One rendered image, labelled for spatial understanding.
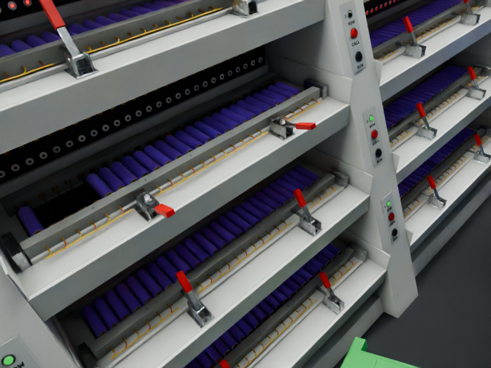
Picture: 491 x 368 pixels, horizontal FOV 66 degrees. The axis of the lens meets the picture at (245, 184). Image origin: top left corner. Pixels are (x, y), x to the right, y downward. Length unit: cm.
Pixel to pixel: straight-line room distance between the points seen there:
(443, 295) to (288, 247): 51
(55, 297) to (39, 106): 23
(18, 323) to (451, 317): 88
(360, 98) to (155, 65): 42
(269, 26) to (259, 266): 40
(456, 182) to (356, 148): 49
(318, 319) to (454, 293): 40
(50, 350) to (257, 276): 33
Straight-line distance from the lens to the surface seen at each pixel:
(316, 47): 77
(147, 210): 53
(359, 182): 83
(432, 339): 101
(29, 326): 53
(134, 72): 52
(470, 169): 130
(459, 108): 120
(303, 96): 73
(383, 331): 103
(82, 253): 54
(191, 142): 64
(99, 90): 50
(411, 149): 99
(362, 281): 92
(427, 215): 110
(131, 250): 54
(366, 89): 80
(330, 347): 96
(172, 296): 66
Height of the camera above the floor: 76
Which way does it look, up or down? 22 degrees down
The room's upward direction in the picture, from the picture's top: 20 degrees counter-clockwise
